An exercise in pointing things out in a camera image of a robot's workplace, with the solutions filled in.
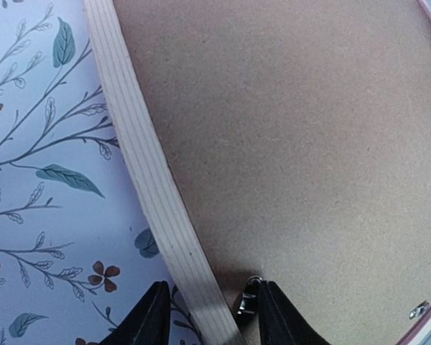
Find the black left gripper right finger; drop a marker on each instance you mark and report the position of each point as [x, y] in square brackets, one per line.
[280, 323]

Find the brown backing board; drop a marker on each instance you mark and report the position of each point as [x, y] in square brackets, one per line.
[291, 161]

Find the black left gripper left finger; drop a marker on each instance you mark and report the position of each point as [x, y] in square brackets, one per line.
[148, 322]

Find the pink wooden picture frame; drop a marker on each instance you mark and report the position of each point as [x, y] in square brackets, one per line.
[147, 161]

